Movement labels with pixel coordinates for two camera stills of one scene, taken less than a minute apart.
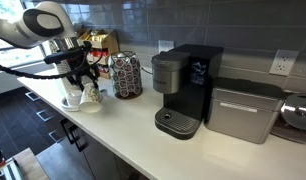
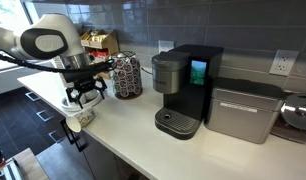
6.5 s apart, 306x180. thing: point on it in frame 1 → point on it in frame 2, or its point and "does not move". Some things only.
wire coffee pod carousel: (126, 74) does not move
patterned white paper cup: (91, 100) → (78, 120)
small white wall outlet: (165, 45) does not move
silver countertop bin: (243, 109) does not move
